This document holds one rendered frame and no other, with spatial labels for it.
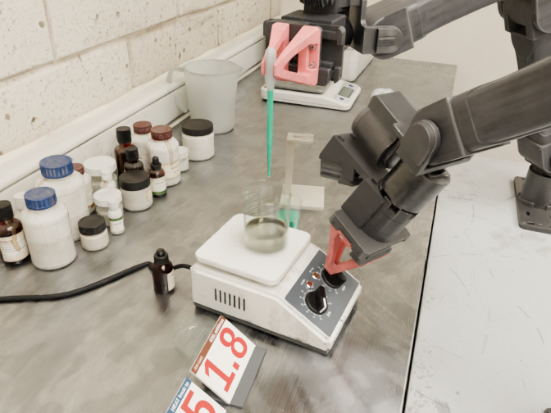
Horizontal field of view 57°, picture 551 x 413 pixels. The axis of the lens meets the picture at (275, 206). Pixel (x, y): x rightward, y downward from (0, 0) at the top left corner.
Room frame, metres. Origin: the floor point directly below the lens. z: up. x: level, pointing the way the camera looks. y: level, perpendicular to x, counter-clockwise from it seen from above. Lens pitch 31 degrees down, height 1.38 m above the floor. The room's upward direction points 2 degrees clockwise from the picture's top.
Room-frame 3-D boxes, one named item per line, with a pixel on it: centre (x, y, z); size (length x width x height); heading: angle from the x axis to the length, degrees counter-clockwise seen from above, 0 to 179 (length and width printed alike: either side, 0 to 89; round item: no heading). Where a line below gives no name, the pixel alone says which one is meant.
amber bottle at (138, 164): (0.84, 0.27, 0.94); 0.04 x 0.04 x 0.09
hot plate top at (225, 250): (0.56, 0.03, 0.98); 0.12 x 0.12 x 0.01; 65
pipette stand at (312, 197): (0.83, -0.05, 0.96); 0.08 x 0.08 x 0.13; 85
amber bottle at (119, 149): (0.88, 0.29, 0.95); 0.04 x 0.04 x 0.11
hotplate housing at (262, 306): (0.55, 0.00, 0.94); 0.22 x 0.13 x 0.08; 65
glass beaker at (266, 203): (0.56, 0.01, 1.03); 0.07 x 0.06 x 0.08; 138
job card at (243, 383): (0.42, 0.05, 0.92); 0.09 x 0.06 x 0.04; 165
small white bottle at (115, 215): (0.70, 0.26, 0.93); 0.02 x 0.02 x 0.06
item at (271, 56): (0.55, 0.01, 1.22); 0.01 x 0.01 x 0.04; 65
